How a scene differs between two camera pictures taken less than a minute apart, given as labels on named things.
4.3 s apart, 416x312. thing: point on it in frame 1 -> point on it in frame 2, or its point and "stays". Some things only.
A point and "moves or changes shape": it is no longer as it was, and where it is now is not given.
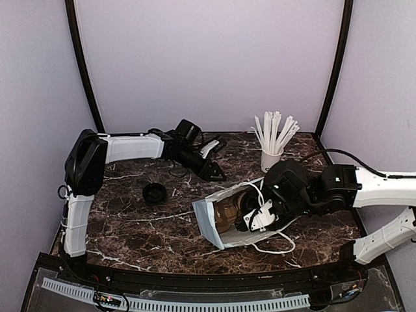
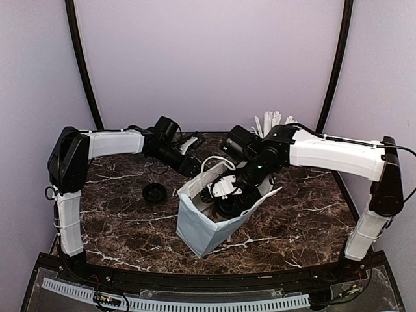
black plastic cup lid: (154, 193) stays
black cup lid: (249, 202) moves or changes shape
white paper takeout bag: (205, 207) -> (197, 223)
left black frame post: (74, 27) stays
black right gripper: (279, 227) -> (246, 201)
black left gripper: (207, 175) -> (192, 164)
